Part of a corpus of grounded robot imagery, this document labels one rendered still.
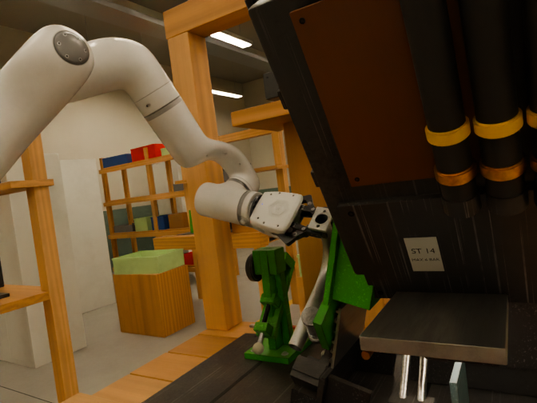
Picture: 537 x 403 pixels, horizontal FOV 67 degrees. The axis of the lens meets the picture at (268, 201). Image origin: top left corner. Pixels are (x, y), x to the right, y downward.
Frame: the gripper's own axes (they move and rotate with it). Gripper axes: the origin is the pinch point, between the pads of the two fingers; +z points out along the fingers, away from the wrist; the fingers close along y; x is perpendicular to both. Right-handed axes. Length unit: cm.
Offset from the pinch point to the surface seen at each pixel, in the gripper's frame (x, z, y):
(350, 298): -2.4, 12.1, -14.8
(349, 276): -5.1, 11.4, -12.0
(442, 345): -19.7, 28.8, -23.9
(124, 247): 533, -630, 159
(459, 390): -5.9, 31.2, -24.2
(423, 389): -4.4, 26.8, -25.5
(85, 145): 350, -689, 270
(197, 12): -18, -59, 54
